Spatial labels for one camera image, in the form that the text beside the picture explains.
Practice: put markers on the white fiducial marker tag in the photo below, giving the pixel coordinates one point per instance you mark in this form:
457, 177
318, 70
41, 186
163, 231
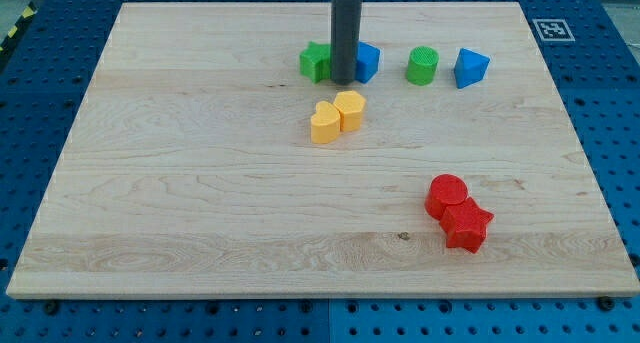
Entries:
553, 30

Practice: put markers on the green cylinder block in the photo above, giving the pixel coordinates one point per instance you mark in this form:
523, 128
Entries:
422, 65

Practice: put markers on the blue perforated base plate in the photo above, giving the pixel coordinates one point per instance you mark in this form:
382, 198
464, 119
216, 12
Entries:
41, 89

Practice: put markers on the yellow pentagon block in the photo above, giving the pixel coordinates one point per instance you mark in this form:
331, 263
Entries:
351, 106

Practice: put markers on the red cylinder block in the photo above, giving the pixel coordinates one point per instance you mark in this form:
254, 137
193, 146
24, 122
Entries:
445, 190

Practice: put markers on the green star block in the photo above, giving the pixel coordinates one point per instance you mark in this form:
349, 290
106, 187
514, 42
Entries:
315, 61

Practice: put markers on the blue cube block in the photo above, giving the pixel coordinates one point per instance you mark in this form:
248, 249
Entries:
367, 63

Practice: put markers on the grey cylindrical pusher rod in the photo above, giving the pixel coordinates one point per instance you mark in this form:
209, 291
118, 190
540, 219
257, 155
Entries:
345, 28

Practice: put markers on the blue triangular prism block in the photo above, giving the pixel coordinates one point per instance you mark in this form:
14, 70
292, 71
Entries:
470, 67

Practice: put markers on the red star block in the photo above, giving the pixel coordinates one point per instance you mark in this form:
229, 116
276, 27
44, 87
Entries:
465, 225

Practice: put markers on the yellow heart block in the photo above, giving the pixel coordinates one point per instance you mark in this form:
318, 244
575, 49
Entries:
325, 123

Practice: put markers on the light wooden board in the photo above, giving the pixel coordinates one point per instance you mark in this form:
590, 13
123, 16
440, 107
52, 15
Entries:
189, 172

